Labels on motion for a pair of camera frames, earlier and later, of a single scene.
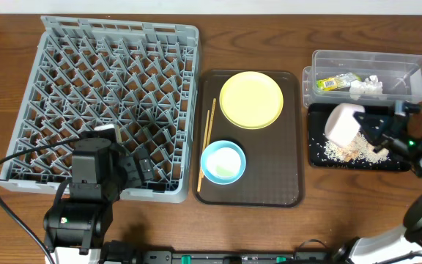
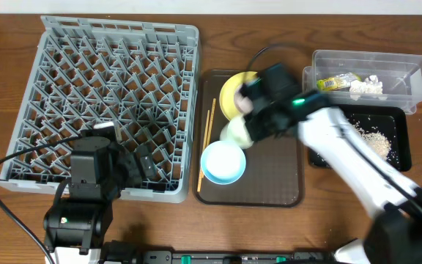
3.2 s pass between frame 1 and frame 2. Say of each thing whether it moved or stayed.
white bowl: moved
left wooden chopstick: stayed
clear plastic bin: stayed
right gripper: moved
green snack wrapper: stayed
